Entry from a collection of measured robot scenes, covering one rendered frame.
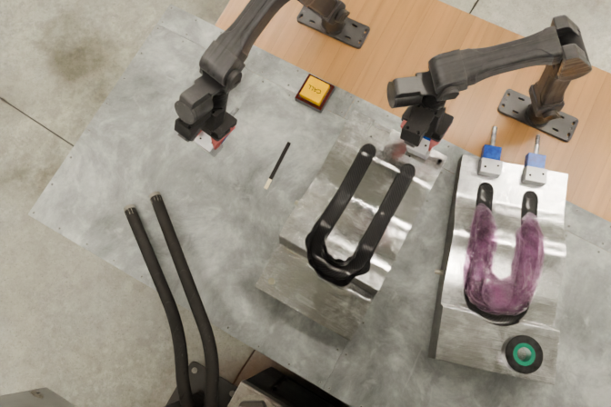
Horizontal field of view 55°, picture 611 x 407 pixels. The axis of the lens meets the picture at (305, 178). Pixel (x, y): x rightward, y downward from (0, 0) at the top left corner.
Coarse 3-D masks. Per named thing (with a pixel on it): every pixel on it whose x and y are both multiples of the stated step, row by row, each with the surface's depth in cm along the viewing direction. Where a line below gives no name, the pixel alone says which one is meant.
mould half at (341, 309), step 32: (352, 128) 148; (352, 160) 146; (384, 160) 145; (320, 192) 144; (384, 192) 144; (416, 192) 143; (288, 224) 137; (352, 224) 139; (288, 256) 143; (384, 256) 135; (288, 288) 141; (320, 288) 141; (352, 288) 140; (320, 320) 139; (352, 320) 139
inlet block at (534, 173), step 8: (536, 136) 148; (536, 144) 147; (536, 152) 147; (528, 160) 146; (536, 160) 146; (544, 160) 145; (528, 168) 144; (536, 168) 144; (544, 168) 145; (528, 176) 143; (536, 176) 143; (544, 176) 143; (536, 184) 145; (544, 184) 144
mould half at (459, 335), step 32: (512, 192) 145; (544, 192) 145; (448, 224) 148; (512, 224) 141; (544, 224) 142; (448, 256) 139; (512, 256) 137; (448, 288) 138; (544, 288) 137; (448, 320) 133; (480, 320) 133; (544, 320) 136; (448, 352) 131; (480, 352) 131; (544, 352) 130
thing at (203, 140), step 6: (234, 108) 146; (234, 114) 146; (204, 132) 143; (198, 138) 143; (204, 138) 143; (210, 138) 143; (198, 144) 145; (204, 144) 143; (210, 144) 142; (222, 144) 146; (210, 150) 142; (216, 150) 145
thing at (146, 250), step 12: (132, 204) 152; (132, 216) 150; (132, 228) 149; (144, 228) 150; (144, 240) 147; (144, 252) 146; (156, 264) 145; (156, 276) 143; (156, 288) 142; (168, 288) 142
